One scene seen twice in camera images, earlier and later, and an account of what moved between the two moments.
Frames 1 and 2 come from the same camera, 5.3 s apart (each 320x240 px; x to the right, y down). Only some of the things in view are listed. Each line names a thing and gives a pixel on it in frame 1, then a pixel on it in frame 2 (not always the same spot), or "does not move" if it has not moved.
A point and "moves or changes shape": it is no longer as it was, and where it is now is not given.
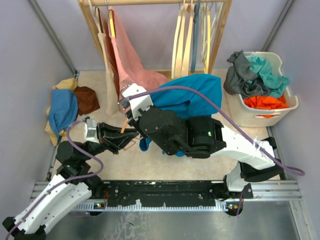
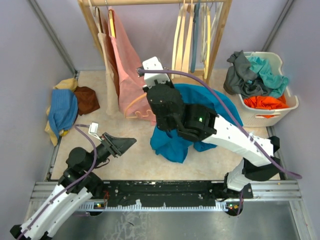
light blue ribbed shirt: (63, 109) does not move
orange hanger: (124, 125) moves or changes shape
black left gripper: (111, 137) → (120, 145)
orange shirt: (262, 102) does not move
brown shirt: (87, 100) does not move
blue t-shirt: (187, 103) moves or changes shape
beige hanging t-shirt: (112, 100) does not move
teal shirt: (277, 83) does not move
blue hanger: (196, 16) does not move
